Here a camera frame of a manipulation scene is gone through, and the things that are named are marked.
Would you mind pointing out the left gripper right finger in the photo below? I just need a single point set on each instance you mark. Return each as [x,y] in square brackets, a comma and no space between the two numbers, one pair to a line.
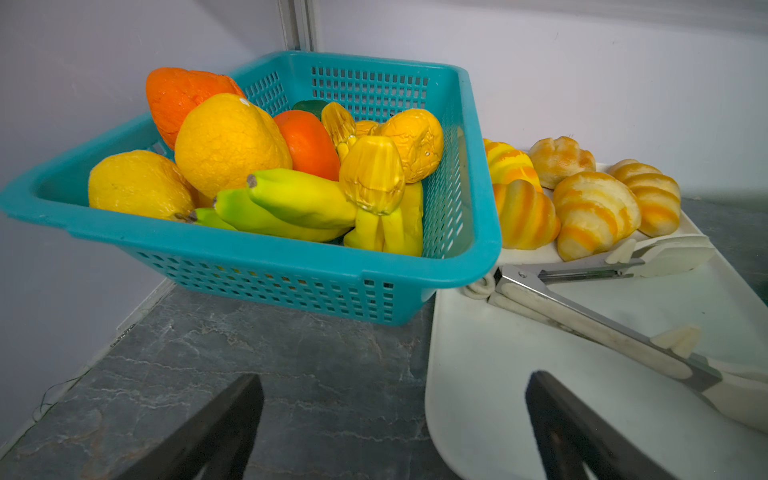
[574,441]

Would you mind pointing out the green toy lime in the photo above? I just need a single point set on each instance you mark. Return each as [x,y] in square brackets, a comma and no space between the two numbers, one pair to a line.
[313,106]

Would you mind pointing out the toy striped bread roll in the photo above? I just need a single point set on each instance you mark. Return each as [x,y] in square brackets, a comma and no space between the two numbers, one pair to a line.
[527,216]

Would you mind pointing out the toy banana bunch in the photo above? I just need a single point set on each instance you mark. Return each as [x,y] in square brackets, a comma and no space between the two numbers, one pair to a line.
[375,205]

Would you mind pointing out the yellow toy apple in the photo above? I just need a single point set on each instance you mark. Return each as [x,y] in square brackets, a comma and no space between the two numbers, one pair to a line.
[224,140]

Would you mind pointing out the yellow toy lemon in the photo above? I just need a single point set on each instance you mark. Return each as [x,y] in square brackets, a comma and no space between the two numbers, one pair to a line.
[141,183]

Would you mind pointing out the toy croissant bread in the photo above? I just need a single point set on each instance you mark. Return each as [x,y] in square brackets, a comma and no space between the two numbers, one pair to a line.
[596,211]

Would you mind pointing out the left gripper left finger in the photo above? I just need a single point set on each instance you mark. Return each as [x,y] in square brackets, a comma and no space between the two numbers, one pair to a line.
[216,443]

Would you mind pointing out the toy orange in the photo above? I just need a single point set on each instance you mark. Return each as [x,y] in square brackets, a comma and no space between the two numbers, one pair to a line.
[172,93]
[311,148]

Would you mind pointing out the metal kitchen tongs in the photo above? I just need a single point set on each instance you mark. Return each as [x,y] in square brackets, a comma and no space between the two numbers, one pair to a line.
[673,305]

